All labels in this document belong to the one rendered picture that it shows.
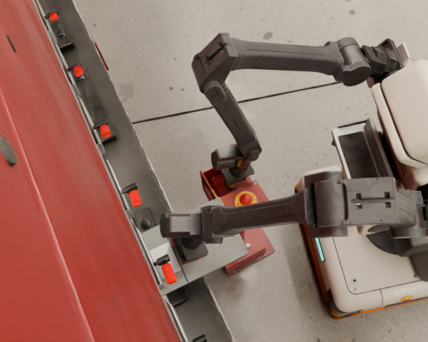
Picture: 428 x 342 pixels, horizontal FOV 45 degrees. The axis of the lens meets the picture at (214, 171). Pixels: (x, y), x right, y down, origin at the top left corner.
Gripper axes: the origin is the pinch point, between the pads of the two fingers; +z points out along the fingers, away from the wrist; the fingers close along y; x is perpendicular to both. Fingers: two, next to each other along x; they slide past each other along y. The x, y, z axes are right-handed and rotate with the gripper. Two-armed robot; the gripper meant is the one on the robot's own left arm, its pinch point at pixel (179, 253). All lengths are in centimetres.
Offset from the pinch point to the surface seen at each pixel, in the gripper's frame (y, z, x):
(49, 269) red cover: 29, -102, -57
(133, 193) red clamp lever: -12.6, -16.4, -12.9
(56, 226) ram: 22, -90, -53
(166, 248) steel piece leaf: -2.8, 1.9, -1.7
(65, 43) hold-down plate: -87, 13, -1
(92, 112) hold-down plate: -57, 13, -1
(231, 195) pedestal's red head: -16.1, 10.2, 31.1
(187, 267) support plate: 4.1, 0.6, 1.2
